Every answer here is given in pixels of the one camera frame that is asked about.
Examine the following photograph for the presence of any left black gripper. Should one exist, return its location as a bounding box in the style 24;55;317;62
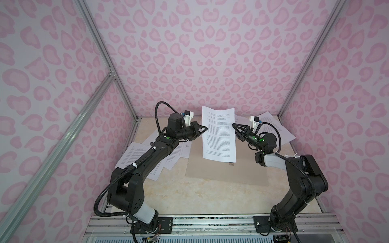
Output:
176;121;207;141

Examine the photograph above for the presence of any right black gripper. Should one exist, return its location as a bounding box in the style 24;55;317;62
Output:
232;126;265;152

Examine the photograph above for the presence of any large text sheet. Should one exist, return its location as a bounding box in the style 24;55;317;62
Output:
202;106;236;163

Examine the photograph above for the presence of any beige paper folder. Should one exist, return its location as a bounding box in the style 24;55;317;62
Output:
185;138;269;186

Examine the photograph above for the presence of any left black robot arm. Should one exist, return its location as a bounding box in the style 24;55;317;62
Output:
94;113;208;233

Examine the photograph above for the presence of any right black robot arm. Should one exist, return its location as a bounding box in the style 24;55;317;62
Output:
232;121;329;232

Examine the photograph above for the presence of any text sheet back overlapping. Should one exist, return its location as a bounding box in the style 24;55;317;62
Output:
235;115;252;126

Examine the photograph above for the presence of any diagram sheet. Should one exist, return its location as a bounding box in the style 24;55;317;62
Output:
180;141;192;159

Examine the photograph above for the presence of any text sheet back right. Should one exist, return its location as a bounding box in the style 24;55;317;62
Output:
258;111;296;145

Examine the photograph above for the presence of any text sheet behind left gripper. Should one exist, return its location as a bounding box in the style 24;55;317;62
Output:
147;144;182;181

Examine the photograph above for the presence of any text sheet far left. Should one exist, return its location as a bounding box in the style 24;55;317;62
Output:
115;142;150;169

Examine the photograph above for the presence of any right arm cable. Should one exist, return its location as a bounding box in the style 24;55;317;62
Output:
259;121;318;201

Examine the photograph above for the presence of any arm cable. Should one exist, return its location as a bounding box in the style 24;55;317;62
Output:
259;121;318;201
93;101;180;218

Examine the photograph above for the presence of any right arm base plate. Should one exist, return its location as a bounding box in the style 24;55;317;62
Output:
253;215;298;235

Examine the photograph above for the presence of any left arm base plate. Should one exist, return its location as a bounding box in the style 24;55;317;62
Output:
130;216;173;234

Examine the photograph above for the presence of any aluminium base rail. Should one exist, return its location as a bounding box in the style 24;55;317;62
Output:
82;213;348;243

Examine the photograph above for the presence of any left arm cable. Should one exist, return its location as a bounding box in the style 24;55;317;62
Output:
93;101;180;218

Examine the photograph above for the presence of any right corner aluminium post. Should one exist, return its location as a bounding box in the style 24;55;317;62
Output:
277;0;348;121

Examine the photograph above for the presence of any corner aluminium post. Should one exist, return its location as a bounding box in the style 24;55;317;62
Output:
277;0;348;121
74;0;138;122

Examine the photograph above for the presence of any left corner aluminium post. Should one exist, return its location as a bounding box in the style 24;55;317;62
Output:
74;0;138;122

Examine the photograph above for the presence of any diagonal aluminium frame bar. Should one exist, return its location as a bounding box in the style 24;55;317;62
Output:
1;74;116;243

